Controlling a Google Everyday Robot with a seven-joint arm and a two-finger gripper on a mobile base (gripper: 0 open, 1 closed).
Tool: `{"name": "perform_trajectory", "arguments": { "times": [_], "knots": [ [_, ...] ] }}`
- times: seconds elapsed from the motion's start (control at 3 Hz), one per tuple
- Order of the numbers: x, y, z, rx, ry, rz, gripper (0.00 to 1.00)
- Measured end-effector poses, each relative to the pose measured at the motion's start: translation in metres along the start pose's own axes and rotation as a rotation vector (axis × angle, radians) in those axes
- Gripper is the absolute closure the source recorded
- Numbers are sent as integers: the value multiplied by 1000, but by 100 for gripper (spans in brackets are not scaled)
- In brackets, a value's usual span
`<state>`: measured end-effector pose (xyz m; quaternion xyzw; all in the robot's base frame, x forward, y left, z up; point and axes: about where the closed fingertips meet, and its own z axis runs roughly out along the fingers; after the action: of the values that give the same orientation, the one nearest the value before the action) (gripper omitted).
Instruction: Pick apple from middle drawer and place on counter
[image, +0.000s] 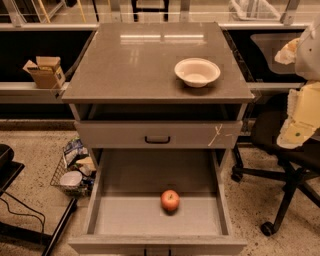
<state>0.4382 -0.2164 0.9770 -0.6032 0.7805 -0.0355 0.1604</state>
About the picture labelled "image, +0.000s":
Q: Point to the clear plastic bag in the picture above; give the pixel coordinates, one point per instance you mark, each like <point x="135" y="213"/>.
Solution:
<point x="253" y="10"/>

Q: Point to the wire basket with items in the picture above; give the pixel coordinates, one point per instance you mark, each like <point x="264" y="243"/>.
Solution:
<point x="75" y="157"/>

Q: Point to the grey drawer cabinet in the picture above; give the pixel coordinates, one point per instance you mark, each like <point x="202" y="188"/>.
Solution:
<point x="127" y="74"/>

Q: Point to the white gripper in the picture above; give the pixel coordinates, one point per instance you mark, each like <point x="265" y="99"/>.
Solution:
<point x="309" y="53"/>

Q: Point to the closed top drawer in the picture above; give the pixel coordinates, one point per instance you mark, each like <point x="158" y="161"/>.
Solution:
<point x="184" y="135"/>

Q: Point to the open middle drawer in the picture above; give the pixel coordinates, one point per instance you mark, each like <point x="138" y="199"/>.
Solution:
<point x="125" y="215"/>

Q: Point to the white cup in basket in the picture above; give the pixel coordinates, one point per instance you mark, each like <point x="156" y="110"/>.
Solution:
<point x="72" y="179"/>

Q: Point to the black drawer handle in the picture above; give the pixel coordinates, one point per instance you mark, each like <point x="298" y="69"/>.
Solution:
<point x="157" y="139"/>

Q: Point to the open cardboard box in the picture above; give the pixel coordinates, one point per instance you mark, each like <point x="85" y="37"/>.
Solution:
<point x="46" y="72"/>

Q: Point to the red apple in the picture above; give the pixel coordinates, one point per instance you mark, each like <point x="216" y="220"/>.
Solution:
<point x="170" y="200"/>

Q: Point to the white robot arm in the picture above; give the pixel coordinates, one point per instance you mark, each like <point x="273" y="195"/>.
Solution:
<point x="307" y="62"/>

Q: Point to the white paper bowl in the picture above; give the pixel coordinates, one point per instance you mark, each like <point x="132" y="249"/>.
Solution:
<point x="197" y="72"/>

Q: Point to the black office chair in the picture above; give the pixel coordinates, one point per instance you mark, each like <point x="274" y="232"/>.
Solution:
<point x="299" y="165"/>

